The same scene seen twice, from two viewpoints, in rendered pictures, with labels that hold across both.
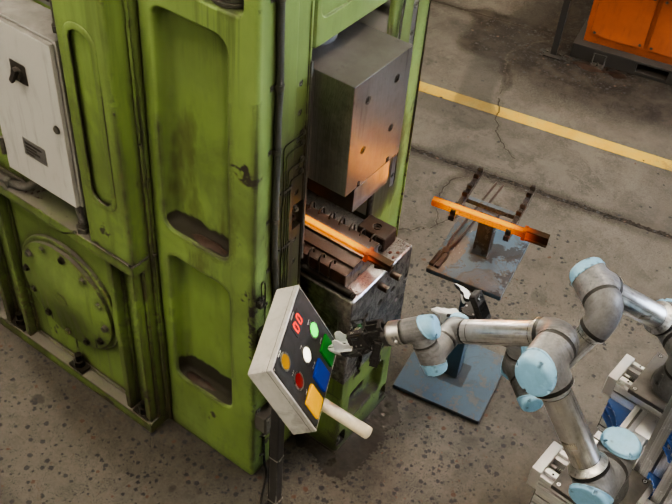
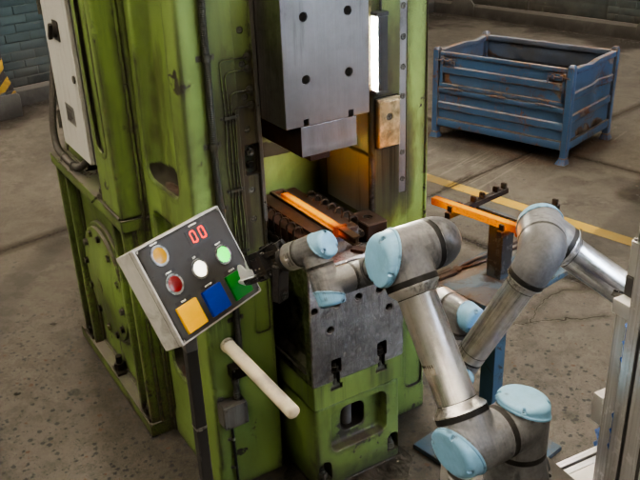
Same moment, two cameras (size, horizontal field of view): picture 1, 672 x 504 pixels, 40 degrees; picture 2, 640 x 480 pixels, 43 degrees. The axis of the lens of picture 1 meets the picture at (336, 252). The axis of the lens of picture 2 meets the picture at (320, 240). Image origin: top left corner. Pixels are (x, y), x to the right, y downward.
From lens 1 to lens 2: 1.57 m
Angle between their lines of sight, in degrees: 28
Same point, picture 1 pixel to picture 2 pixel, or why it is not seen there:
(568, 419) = (423, 327)
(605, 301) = (535, 234)
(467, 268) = (472, 285)
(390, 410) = (400, 468)
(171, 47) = not seen: outside the picture
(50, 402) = (83, 396)
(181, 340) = not seen: hidden behind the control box
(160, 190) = (142, 134)
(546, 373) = (386, 249)
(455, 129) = not seen: hidden behind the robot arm
